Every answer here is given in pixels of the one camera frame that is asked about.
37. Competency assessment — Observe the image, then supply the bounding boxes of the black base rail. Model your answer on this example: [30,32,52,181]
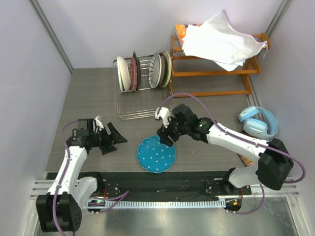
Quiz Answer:
[46,170,252,203]

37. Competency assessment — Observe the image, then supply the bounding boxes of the cream plate with red rim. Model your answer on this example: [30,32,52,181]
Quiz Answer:
[159,52,168,88]

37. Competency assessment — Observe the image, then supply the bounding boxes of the slotted cable duct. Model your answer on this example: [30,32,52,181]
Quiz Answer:
[86,199,226,210]

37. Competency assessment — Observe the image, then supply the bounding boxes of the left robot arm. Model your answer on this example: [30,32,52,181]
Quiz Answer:
[35,118,127,236]

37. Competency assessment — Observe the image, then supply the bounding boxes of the white cloth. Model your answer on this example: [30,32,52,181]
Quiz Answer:
[182,10,269,72]

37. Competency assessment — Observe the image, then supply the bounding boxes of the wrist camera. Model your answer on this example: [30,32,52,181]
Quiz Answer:
[94,116,104,133]
[154,107,171,128]

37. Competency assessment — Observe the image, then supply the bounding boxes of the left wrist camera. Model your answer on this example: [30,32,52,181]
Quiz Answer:
[94,116,104,133]

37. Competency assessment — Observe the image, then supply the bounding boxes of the cream green plate with twig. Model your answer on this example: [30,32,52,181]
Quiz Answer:
[162,50,172,87]

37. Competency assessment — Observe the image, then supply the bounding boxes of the white plate in rack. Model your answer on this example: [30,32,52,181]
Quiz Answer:
[117,56,131,92]

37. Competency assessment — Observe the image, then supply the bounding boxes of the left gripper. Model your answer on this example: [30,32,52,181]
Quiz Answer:
[90,122,126,154]

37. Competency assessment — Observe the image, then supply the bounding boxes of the metal wire dish rack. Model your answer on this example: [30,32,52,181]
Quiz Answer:
[113,55,172,120]

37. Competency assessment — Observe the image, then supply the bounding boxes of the white plate with blue stripes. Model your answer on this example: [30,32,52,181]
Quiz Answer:
[149,53,162,89]

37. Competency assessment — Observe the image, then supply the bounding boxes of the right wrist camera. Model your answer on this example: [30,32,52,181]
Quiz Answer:
[154,107,171,128]

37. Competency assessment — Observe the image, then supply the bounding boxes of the wooden orange rack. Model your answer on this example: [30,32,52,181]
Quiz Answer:
[169,35,261,97]

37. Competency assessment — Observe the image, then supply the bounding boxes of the black plate in rack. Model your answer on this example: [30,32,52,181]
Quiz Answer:
[133,51,141,90]

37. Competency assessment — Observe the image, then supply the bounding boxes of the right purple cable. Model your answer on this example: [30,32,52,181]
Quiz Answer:
[156,92,306,215]

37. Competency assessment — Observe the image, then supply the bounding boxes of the light blue headphones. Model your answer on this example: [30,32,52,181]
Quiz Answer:
[238,106,279,140]

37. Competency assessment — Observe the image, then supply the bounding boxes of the dark book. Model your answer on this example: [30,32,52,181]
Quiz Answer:
[239,155,256,167]

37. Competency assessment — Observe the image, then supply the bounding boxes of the pink dotted plate in rack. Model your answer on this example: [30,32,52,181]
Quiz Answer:
[130,57,137,91]

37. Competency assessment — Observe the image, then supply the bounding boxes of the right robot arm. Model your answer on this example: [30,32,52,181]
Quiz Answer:
[155,104,294,194]

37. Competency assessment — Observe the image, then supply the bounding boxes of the orange package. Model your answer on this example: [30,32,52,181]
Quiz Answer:
[175,24,189,47]

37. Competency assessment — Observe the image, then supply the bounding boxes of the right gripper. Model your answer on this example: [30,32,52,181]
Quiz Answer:
[157,114,190,146]

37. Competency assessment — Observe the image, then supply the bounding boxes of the blue plate with white dots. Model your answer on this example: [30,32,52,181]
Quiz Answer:
[136,136,177,174]

